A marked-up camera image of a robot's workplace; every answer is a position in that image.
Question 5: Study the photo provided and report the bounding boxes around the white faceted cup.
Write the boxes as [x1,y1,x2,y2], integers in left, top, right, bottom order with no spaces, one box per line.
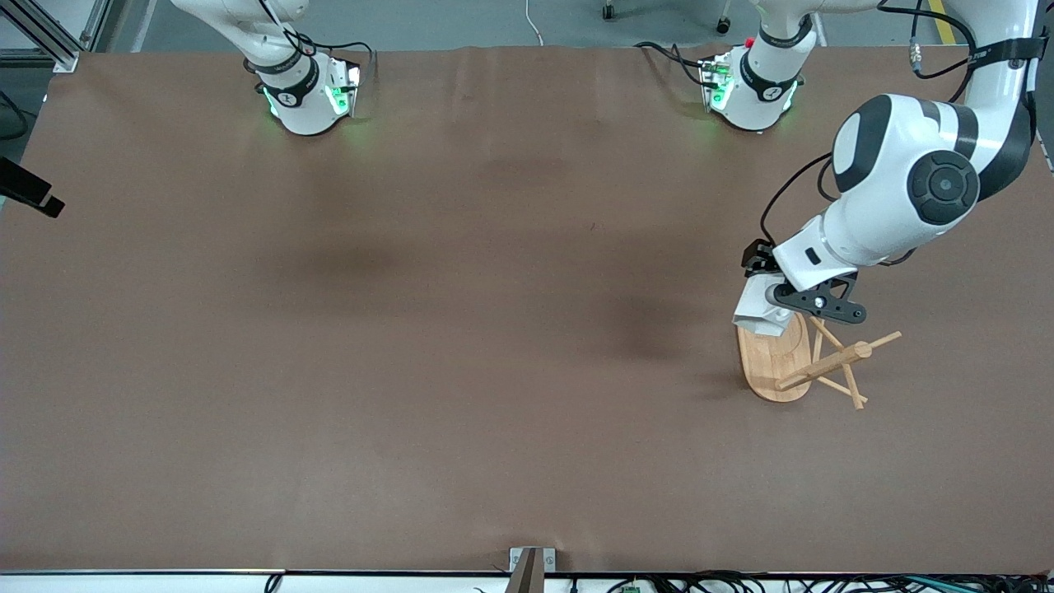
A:
[732,275,810,339]

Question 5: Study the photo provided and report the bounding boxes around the wooden cup rack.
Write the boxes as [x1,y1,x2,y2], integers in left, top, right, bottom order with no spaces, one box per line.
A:
[737,313,902,411]

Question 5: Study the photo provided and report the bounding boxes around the yellow floor tape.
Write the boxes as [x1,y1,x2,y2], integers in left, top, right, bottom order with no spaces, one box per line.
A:
[928,0,958,44]

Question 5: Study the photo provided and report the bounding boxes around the black hanging cable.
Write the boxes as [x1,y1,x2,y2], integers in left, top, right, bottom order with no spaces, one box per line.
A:
[0,89,31,142]

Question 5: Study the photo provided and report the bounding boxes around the aluminium frame profile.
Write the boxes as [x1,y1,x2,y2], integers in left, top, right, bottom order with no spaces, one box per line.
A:
[0,0,113,73]

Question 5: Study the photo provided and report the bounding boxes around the black left base cables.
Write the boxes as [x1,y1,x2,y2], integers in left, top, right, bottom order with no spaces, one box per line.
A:
[632,40,719,90]

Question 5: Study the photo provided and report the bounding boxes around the black base cables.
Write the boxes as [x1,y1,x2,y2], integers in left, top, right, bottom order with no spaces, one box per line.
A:
[284,30,377,83]
[632,40,719,90]

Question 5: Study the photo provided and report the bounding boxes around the black right base cables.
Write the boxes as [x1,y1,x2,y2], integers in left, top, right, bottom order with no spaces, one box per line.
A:
[284,30,377,83]

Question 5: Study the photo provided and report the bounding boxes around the grey metal camera bracket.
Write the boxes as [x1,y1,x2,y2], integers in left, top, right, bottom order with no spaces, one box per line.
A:
[509,547,557,593]

